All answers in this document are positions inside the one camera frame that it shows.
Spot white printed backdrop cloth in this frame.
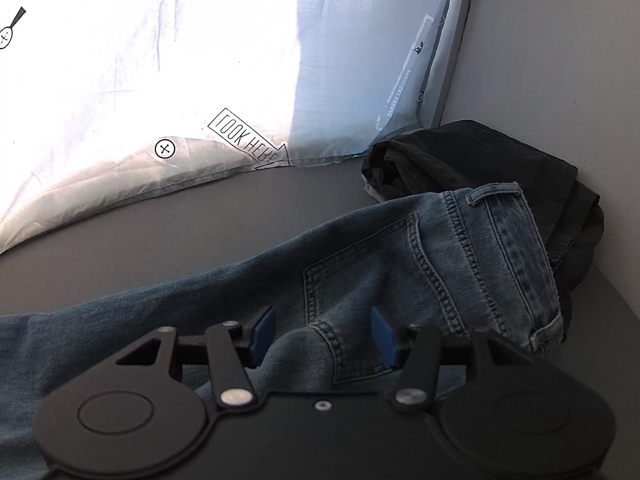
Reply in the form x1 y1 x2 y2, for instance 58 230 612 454
0 0 479 256

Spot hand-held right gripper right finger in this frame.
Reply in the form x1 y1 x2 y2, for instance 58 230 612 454
371 306 521 413

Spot blue denim jeans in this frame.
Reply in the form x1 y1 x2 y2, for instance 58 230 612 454
0 181 564 480

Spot black folded garment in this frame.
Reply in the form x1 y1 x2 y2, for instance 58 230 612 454
361 120 606 358

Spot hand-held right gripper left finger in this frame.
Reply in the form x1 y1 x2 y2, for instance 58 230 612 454
115 305 277 411

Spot white folded cloth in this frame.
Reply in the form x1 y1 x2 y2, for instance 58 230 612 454
361 180 387 205

